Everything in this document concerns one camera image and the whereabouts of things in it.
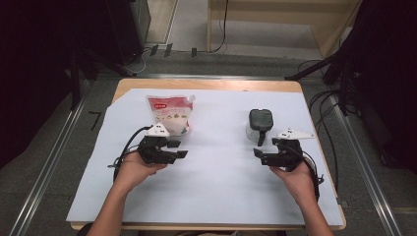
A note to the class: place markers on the metal floor rail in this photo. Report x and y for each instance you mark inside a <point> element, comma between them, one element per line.
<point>33,200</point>
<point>378,196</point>
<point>209,76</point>

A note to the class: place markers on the wooden table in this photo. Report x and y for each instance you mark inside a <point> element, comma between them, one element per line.
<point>209,84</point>

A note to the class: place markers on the person's right hand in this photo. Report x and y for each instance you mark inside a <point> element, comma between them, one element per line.
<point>298,183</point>

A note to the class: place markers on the light wooden furniture frame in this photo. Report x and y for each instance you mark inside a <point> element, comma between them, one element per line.
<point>331,29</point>

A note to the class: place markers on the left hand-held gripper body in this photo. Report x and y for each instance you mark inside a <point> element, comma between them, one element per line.
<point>154,150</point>

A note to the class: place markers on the dark curtain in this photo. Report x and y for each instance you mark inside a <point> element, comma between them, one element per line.
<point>390,82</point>
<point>29,65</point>

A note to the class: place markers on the small black floor block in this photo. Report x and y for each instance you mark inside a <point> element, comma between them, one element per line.
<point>168,49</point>
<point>154,50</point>

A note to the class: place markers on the person's left hand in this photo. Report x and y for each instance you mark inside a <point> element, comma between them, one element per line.
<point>134,170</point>

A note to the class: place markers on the small metal bracket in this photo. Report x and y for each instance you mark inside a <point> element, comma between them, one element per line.
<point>344,204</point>

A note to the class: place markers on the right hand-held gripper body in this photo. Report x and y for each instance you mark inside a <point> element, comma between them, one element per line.
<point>288,154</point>

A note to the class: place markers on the black metal stand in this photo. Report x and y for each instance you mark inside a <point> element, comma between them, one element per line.
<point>311,69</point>
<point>76,88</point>

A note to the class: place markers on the clear jar with black lid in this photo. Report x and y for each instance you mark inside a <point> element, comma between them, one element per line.
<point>260,119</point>

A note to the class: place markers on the black cabinet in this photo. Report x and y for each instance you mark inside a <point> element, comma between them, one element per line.
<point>121,29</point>

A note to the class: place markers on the red white spout pouch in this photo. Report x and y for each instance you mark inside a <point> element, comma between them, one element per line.
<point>170,111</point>

